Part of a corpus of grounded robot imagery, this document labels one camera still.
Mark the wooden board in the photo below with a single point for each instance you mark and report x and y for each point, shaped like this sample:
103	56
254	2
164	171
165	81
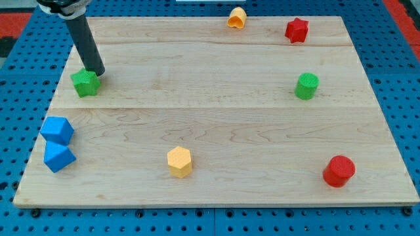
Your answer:
227	95

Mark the yellow hexagon block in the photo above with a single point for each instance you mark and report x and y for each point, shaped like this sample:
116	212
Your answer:
179	162

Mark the green cylinder block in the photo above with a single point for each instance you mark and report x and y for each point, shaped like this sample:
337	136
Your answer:
306	86

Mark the red star block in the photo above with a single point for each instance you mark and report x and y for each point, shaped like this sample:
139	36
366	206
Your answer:
297	30

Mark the green star block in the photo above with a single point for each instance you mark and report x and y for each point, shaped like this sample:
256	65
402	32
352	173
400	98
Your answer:
85	83

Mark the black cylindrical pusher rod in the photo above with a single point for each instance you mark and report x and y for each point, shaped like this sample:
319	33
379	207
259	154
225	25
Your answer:
84	42

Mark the red cylinder block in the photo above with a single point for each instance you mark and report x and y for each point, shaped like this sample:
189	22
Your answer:
339	171

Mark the blue cube block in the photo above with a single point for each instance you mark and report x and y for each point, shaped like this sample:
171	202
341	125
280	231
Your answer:
57	130

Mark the blue triangular block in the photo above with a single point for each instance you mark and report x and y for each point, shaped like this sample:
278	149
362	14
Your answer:
57	156

